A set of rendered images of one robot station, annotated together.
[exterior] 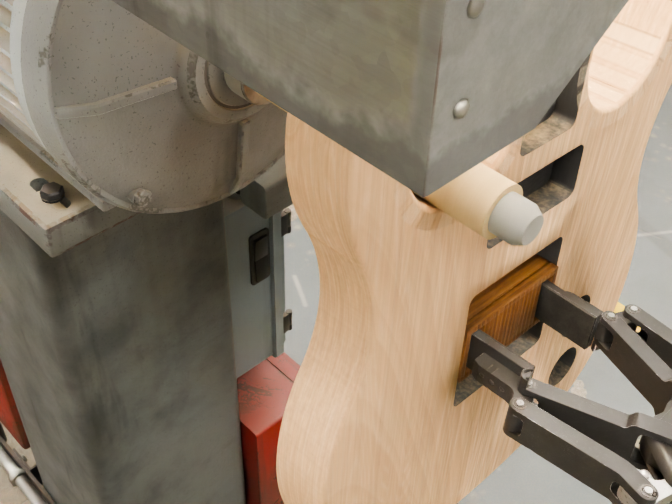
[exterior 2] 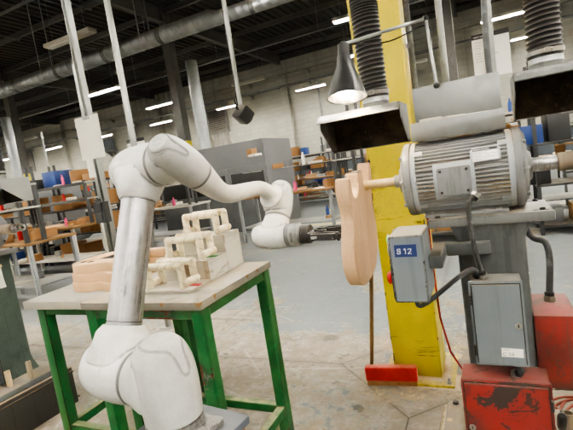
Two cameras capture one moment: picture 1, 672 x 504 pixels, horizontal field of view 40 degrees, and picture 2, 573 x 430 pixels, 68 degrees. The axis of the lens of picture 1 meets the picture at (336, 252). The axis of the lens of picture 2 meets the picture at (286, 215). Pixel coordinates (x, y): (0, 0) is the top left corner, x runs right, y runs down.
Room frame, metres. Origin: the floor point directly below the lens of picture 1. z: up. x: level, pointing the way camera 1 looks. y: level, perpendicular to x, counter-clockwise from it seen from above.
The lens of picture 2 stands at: (1.80, -0.85, 1.36)
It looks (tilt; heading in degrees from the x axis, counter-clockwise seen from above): 6 degrees down; 160
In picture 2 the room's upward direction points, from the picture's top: 9 degrees counter-clockwise
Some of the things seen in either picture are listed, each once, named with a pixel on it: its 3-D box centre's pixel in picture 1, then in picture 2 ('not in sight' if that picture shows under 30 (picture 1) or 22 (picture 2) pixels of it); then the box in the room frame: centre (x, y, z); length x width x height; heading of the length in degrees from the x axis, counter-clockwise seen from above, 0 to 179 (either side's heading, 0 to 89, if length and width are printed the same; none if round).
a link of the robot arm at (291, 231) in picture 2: not in sight; (295, 234); (0.26, -0.28, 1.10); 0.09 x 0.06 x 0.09; 135
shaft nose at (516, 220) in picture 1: (518, 221); not in sight; (0.35, -0.09, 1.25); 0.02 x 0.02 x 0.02; 45
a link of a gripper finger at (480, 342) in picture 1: (484, 355); not in sight; (0.40, -0.10, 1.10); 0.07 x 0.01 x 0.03; 46
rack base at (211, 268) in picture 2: not in sight; (193, 267); (-0.15, -0.64, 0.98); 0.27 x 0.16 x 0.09; 49
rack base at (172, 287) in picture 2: not in sight; (174, 287); (-0.04, -0.75, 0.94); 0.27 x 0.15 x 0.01; 49
